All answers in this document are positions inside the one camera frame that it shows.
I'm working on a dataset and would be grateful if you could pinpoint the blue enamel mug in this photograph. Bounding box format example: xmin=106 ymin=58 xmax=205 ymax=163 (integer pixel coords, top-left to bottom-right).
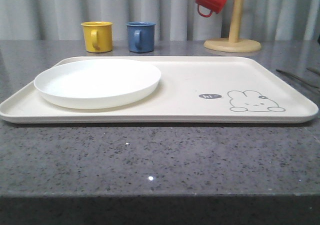
xmin=126 ymin=21 xmax=156 ymax=53

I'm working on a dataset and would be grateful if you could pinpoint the cream rabbit serving tray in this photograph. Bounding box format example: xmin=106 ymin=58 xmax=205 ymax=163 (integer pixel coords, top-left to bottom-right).
xmin=0 ymin=56 xmax=319 ymax=124

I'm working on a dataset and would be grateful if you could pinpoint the wooden mug tree stand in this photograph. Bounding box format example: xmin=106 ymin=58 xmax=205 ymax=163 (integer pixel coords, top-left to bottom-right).
xmin=203 ymin=0 xmax=262 ymax=53

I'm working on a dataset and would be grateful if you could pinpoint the silver chopstick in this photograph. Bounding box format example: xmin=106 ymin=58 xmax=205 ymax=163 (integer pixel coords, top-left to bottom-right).
xmin=276 ymin=69 xmax=320 ymax=92

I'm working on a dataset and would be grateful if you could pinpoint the yellow enamel mug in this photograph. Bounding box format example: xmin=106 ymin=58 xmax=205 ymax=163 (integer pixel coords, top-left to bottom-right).
xmin=81 ymin=21 xmax=113 ymax=53

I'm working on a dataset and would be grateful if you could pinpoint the white round plate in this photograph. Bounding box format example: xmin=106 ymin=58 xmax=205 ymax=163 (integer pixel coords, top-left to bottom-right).
xmin=33 ymin=58 xmax=162 ymax=110

